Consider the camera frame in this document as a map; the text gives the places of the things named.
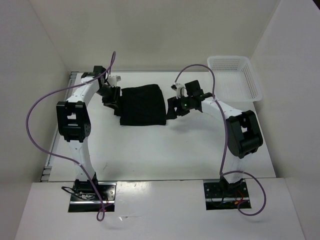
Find white plastic basket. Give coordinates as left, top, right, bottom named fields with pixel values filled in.
left=207, top=55, right=263, bottom=103

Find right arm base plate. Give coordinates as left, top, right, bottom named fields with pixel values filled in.
left=203, top=179, right=252, bottom=211

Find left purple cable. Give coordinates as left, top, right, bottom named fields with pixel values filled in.
left=25, top=51, right=117, bottom=222

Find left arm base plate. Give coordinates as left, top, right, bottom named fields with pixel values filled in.
left=62, top=182, right=117, bottom=213

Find black shorts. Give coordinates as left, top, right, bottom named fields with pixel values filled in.
left=119, top=84, right=167, bottom=127

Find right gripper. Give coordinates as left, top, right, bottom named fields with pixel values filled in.
left=165, top=94, right=194, bottom=120

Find purple cable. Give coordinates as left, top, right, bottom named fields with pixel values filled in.
left=25, top=51, right=117, bottom=222
left=172, top=64, right=268, bottom=215

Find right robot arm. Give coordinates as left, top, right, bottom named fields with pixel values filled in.
left=166, top=80, right=263, bottom=197

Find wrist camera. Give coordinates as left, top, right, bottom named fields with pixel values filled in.
left=106, top=75, right=122, bottom=88
left=171, top=82, right=186, bottom=99

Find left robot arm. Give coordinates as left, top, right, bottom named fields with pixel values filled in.
left=56, top=66, right=121, bottom=200

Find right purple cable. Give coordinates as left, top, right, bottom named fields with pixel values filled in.
left=172, top=64, right=268, bottom=215

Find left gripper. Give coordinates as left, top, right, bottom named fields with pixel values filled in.
left=96, top=85, right=122, bottom=110

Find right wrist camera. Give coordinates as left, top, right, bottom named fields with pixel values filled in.
left=171, top=82, right=186, bottom=99

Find aluminium table edge rail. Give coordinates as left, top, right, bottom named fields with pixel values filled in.
left=39, top=71, right=79, bottom=183

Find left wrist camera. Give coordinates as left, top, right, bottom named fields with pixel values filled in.
left=106, top=75, right=122, bottom=88

